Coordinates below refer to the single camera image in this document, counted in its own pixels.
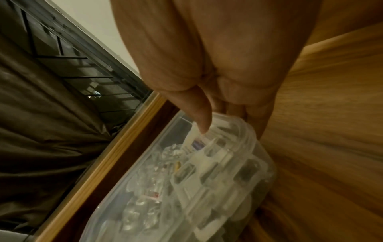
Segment person's right hand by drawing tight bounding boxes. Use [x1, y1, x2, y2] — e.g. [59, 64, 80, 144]
[109, 0, 327, 140]

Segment assorted small items in box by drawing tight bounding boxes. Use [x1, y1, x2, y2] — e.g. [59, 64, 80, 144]
[99, 139, 270, 242]

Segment clear plastic storage box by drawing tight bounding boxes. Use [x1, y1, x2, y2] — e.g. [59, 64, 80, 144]
[79, 110, 278, 242]

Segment black window grille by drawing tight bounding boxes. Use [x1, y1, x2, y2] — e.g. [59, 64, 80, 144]
[8, 0, 154, 133]

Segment brown curtain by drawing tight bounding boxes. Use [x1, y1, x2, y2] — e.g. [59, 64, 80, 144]
[0, 0, 122, 237]

